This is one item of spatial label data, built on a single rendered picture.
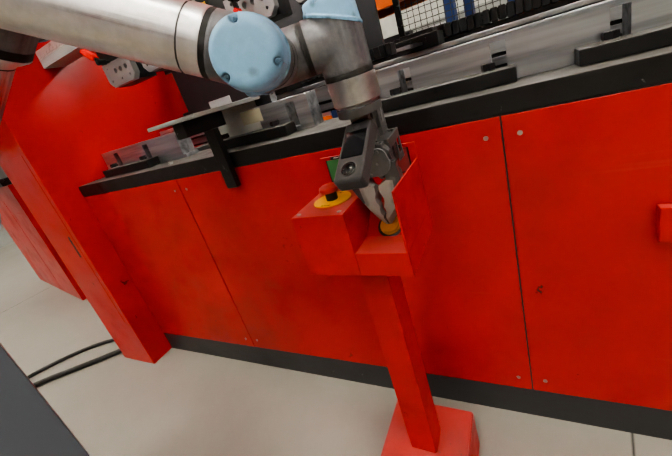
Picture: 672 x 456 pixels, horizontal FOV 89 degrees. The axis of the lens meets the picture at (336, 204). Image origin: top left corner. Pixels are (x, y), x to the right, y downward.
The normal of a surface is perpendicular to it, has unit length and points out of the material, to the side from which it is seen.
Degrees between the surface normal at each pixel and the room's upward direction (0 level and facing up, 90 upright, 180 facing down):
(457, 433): 0
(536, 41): 90
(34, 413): 90
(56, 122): 90
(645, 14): 90
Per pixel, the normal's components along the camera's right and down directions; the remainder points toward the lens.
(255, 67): 0.02, 0.35
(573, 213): -0.41, 0.43
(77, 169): 0.87, -0.09
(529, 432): -0.28, -0.90
